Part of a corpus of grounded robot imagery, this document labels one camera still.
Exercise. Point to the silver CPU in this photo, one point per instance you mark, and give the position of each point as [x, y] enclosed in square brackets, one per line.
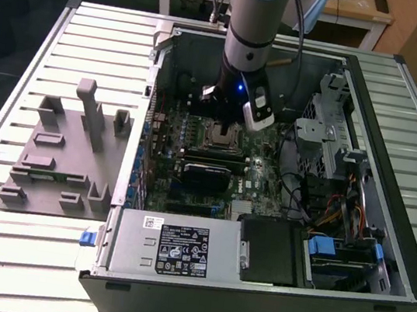
[222, 141]

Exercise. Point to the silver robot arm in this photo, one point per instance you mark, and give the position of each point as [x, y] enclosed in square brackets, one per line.
[252, 21]

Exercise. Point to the CPU socket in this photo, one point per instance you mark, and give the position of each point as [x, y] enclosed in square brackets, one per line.
[204, 144]

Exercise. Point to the black graphics card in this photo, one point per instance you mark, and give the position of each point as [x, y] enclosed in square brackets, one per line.
[205, 179]

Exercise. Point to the green motherboard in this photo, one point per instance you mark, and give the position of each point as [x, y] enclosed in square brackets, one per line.
[264, 180]

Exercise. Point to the metal drive cage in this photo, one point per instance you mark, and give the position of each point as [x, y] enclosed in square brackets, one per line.
[328, 142]

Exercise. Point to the silver chipset heatsink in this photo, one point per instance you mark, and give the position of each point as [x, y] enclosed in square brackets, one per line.
[243, 208]

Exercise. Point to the black plastic shroud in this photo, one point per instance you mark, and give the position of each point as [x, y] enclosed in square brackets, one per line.
[269, 251]

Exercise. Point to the black phone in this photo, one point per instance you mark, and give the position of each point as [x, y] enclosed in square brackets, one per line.
[381, 3]

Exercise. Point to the blue disk carrier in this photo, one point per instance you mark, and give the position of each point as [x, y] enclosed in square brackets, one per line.
[320, 246]

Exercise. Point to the silver power supply unit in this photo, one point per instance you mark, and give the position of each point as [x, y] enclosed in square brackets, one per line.
[132, 243]

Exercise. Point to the grey parts rack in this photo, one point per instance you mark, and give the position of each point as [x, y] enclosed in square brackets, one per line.
[59, 181]

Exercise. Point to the green RAM stick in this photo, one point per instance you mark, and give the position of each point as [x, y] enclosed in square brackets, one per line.
[56, 178]

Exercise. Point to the blue plastic latch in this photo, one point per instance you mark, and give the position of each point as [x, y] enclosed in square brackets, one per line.
[377, 253]
[87, 236]

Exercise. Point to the white and black camera box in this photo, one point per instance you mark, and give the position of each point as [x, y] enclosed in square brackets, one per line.
[258, 122]

